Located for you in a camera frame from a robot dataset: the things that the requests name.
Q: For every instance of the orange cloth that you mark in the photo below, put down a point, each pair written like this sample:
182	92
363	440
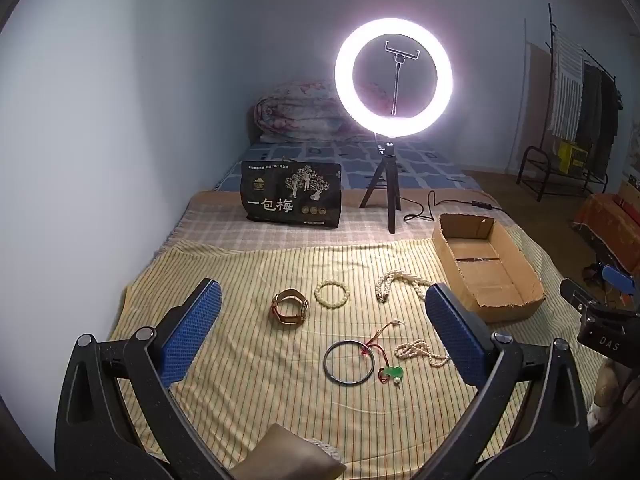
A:
607	220

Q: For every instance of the black metal low shelf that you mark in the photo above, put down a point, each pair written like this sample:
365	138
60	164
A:
530	160

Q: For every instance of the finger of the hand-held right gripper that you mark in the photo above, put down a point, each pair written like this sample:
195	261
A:
575	295
617	277

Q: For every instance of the black tripod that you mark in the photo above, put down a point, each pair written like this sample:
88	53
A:
390	185

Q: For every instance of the dark bangle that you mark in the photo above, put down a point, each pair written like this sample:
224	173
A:
325	363

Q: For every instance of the metal phone clamp holder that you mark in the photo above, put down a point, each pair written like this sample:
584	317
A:
398	75

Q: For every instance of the yellow striped blanket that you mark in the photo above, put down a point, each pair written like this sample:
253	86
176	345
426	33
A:
250	360

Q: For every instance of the beige checked blanket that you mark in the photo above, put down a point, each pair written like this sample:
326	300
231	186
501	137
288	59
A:
300	240

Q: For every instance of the black clothes rack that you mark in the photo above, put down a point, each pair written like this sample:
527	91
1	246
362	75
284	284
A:
552	25

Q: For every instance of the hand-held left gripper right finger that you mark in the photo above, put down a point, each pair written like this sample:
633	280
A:
457	335

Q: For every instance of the blue patterned bed sheet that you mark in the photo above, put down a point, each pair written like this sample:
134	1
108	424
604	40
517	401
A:
325	152

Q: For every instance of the yellow box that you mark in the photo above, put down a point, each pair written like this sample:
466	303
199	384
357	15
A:
572	155

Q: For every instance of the cardboard box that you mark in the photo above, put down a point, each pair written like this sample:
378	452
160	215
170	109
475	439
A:
500	305

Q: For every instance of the tan cushion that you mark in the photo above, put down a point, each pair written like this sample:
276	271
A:
280	455

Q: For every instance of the striped hanging towel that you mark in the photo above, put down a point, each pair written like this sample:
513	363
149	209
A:
565	85

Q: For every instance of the dark hanging clothes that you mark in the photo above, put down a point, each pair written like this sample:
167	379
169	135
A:
597	115

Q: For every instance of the black printed bag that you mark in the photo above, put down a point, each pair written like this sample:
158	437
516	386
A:
290	205

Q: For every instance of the person's right hand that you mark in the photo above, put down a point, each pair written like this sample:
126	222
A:
606	380

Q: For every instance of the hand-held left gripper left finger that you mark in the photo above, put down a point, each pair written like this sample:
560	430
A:
192	332

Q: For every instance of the folded floral quilt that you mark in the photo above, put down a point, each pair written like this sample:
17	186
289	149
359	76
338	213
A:
295	110

